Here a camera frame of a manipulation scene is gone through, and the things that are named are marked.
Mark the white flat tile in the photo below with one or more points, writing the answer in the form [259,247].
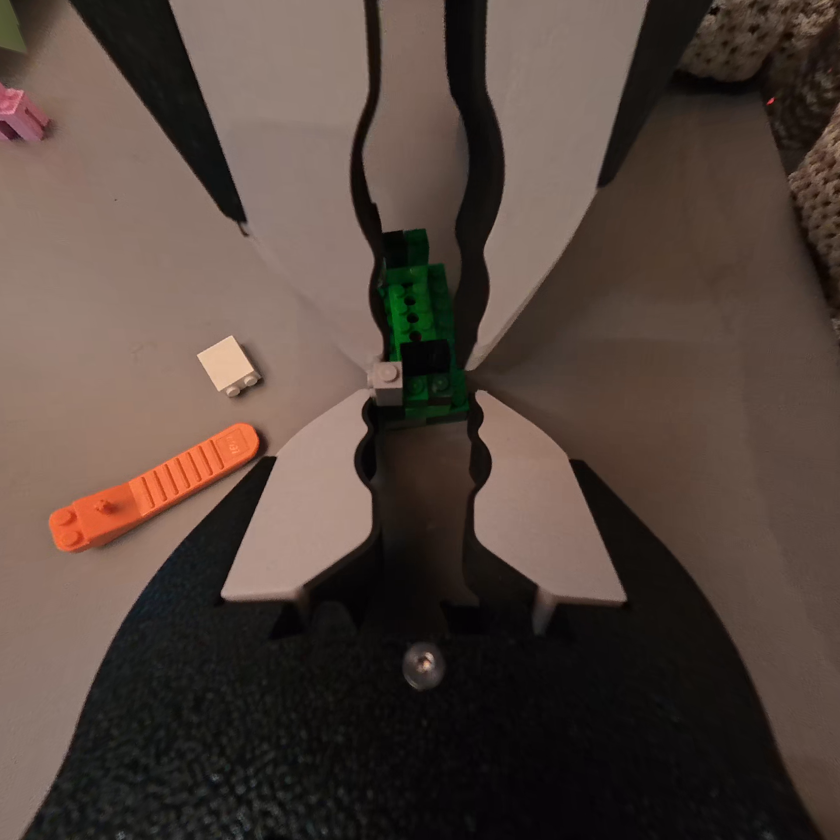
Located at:
[226,364]

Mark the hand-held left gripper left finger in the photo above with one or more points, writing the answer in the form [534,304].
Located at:
[308,518]

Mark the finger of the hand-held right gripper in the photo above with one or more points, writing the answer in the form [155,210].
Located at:
[551,131]
[282,131]

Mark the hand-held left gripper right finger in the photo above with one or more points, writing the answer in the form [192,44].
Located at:
[544,525]

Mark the pink lego build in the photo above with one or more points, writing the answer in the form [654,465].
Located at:
[23,118]

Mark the green lego assembly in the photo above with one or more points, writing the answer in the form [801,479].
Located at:
[420,308]

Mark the orange brick separator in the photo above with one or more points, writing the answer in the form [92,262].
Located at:
[164,485]

